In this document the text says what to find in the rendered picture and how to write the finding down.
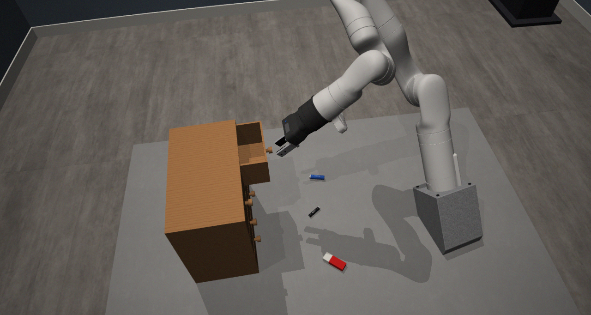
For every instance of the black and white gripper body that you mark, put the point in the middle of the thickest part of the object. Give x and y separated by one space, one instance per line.
312 115

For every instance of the red and white eraser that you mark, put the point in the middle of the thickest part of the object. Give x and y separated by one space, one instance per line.
334 261

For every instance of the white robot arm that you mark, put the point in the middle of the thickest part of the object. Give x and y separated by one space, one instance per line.
377 35

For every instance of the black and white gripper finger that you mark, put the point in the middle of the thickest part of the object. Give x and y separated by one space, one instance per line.
286 149
280 141

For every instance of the small brown wooden chest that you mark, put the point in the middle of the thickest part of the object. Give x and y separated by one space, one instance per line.
204 214

